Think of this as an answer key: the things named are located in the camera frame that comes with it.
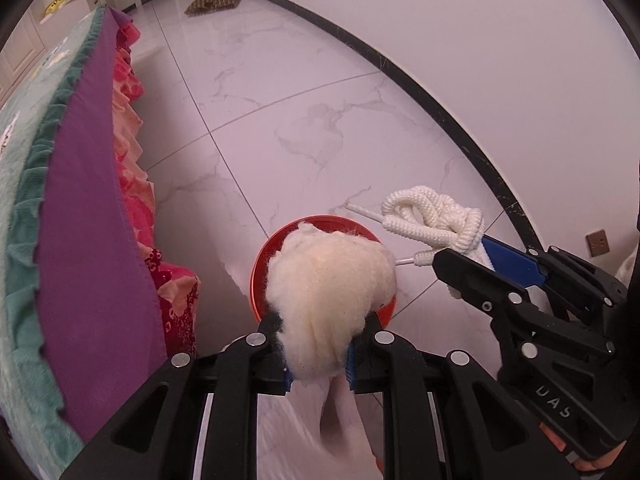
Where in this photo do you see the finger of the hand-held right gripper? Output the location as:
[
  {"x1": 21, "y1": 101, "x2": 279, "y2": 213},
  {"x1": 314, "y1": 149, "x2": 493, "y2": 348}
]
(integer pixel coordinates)
[
  {"x1": 432, "y1": 249, "x2": 531, "y2": 318},
  {"x1": 480, "y1": 234, "x2": 556, "y2": 288}
]

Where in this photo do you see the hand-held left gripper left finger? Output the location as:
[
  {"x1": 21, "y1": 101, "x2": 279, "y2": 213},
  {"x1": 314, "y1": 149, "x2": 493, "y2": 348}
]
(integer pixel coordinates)
[{"x1": 60, "y1": 312, "x2": 296, "y2": 480}]

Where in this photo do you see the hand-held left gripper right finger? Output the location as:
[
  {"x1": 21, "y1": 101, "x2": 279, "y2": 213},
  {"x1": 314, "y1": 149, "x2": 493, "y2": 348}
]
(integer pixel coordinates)
[{"x1": 345, "y1": 312, "x2": 581, "y2": 480}]

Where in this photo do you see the red plastic bin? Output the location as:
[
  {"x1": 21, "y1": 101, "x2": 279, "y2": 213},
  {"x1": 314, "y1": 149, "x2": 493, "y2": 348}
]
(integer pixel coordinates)
[{"x1": 249, "y1": 215, "x2": 398, "y2": 331}]

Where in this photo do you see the white cotton wad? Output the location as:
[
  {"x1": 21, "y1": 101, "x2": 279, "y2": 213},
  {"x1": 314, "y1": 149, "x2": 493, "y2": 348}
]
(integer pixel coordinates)
[{"x1": 264, "y1": 220, "x2": 398, "y2": 386}]

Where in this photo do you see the white braided rope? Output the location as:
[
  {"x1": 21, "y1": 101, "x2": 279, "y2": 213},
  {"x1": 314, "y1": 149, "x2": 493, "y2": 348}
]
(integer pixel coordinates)
[{"x1": 345, "y1": 185, "x2": 493, "y2": 301}]

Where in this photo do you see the person's right hand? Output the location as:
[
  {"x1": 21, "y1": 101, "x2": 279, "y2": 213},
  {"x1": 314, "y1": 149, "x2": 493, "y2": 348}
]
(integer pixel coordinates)
[{"x1": 572, "y1": 441, "x2": 628, "y2": 473}]

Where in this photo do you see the white plastic bag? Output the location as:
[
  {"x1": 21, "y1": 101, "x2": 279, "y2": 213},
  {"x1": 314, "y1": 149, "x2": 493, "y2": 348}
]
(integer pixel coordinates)
[{"x1": 257, "y1": 375, "x2": 386, "y2": 480}]

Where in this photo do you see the purple bed sheet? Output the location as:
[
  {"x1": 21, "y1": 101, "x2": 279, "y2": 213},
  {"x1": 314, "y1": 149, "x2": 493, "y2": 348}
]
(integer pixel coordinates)
[{"x1": 35, "y1": 7, "x2": 168, "y2": 443}]

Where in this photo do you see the red floral bed skirt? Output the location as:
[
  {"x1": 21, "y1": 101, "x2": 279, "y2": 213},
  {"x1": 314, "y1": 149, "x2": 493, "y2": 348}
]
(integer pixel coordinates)
[{"x1": 112, "y1": 25, "x2": 201, "y2": 356}]

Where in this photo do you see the brown patterned floor mat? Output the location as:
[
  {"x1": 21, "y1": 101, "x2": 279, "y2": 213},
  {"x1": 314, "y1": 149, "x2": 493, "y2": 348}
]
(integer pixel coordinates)
[{"x1": 185, "y1": 0, "x2": 243, "y2": 16}]

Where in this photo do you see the cream wardrobe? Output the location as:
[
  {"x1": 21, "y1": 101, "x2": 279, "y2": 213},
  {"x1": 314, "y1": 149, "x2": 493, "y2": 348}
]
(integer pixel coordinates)
[{"x1": 0, "y1": 0, "x2": 143, "y2": 106}]

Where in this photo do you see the brown wall socket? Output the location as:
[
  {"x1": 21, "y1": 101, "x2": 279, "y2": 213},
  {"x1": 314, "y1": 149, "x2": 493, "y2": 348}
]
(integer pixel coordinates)
[{"x1": 586, "y1": 230, "x2": 610, "y2": 257}]

